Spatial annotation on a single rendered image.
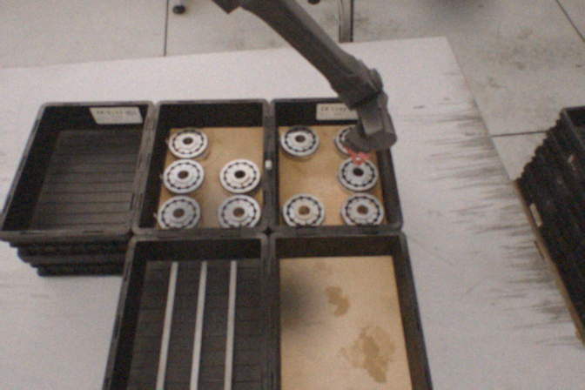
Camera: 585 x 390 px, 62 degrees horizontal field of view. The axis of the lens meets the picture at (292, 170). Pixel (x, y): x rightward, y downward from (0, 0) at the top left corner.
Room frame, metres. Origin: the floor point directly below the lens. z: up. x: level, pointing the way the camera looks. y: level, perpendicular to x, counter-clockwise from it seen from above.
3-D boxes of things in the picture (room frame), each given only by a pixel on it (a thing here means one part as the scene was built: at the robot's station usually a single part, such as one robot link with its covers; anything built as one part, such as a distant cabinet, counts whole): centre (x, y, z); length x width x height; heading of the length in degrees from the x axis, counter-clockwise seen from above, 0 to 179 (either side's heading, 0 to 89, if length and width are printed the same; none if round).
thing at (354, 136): (0.71, -0.17, 1.06); 0.10 x 0.07 x 0.07; 137
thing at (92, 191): (0.70, 0.51, 0.87); 0.40 x 0.30 x 0.11; 1
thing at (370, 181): (0.71, -0.17, 0.86); 0.10 x 0.10 x 0.01
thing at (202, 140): (0.82, 0.28, 0.86); 0.10 x 0.10 x 0.01
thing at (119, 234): (0.70, 0.51, 0.92); 0.40 x 0.30 x 0.02; 1
